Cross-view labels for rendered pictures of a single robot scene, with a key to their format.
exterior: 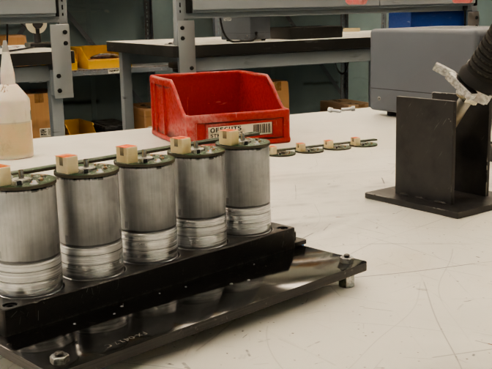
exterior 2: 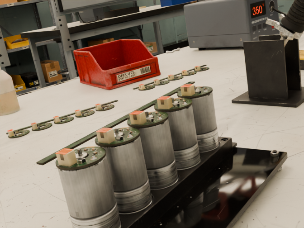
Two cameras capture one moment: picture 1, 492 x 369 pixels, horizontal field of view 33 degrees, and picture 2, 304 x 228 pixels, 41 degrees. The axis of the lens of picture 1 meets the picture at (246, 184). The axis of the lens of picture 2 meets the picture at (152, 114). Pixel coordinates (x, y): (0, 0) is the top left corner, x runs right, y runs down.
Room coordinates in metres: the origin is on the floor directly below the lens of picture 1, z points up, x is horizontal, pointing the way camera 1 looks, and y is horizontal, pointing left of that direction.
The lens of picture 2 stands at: (0.11, 0.07, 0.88)
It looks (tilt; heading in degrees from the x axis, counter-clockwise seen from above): 17 degrees down; 353
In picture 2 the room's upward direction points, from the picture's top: 10 degrees counter-clockwise
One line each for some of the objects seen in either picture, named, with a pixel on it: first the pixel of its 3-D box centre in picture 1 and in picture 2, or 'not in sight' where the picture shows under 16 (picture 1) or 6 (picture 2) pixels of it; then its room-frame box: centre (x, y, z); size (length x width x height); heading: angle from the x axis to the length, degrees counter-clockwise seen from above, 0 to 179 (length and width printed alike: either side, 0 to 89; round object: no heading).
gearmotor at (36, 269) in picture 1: (26, 244); (91, 200); (0.30, 0.08, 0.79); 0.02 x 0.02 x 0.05
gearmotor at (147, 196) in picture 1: (146, 217); (154, 155); (0.34, 0.04, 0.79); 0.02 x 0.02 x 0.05
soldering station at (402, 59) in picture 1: (455, 72); (231, 21); (0.92, -0.23, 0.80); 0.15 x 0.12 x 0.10; 34
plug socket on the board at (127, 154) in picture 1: (128, 154); (138, 117); (0.33, 0.05, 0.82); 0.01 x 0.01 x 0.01; 44
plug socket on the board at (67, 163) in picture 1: (69, 163); (106, 135); (0.31, 0.07, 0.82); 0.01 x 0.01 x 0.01; 44
